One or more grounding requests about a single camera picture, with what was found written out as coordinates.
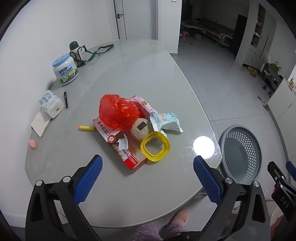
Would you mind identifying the tall white shelf cabinet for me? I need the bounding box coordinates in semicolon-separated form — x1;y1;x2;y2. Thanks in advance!
233;0;278;67

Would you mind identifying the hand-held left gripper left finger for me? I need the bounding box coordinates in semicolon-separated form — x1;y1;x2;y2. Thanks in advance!
25;154;103;241

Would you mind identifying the water bottle with green strap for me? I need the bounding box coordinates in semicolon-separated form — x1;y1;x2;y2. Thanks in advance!
69;41;115;68

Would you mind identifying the pink snack packet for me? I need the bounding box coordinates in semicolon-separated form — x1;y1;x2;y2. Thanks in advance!
128;95;159;116

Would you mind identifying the beige plush pouch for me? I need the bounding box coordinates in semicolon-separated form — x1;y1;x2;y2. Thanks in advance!
130;118;150;141

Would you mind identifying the white tissue pack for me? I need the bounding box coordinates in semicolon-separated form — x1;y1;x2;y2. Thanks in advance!
39;90;65;119

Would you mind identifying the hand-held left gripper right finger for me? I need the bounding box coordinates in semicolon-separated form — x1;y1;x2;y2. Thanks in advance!
193;155;271;241

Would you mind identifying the white milk powder can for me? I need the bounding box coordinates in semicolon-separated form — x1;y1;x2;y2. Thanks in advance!
52;54;79;86

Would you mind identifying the blue white wet wipes pack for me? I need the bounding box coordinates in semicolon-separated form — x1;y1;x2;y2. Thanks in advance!
149;112;184;133

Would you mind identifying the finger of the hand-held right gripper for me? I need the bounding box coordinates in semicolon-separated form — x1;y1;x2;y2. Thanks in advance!
267;161;288;186
285;160;296;183

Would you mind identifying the grey perforated basket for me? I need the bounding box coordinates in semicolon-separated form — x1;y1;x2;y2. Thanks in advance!
218;124;262;184

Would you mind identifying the cardboard box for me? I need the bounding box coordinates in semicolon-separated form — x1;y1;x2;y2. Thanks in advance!
246;66;258;78

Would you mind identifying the yellow square plastic ring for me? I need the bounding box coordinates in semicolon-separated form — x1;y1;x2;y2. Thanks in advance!
140;132;171;162

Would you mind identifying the person's right hand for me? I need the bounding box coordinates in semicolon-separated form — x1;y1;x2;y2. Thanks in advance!
270;215;286;240

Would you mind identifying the low white table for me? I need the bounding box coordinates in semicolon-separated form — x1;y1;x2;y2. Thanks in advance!
184;23;205;32

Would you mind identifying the red white toothpaste box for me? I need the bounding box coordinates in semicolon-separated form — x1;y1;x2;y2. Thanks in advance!
91;116;148;171

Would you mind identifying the person's purple fuzzy leg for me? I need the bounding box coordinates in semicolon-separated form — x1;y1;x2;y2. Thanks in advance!
126;222;185;241

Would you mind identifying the white sideboard cabinet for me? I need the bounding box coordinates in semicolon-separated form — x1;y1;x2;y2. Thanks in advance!
265;79;296;121

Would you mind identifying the shoe rack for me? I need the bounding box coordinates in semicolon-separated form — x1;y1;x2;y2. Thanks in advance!
259;62;284;93

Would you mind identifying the dark sofa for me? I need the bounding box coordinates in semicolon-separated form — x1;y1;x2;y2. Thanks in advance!
196;17;234;44

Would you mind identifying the white door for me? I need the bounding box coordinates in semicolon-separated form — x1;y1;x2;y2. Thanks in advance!
113;0;127;40

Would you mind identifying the white folded paper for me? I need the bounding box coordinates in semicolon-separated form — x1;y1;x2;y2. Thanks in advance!
31;109;53;138

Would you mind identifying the red plastic bag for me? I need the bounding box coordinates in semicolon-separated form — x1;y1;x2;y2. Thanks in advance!
99;94;142;132

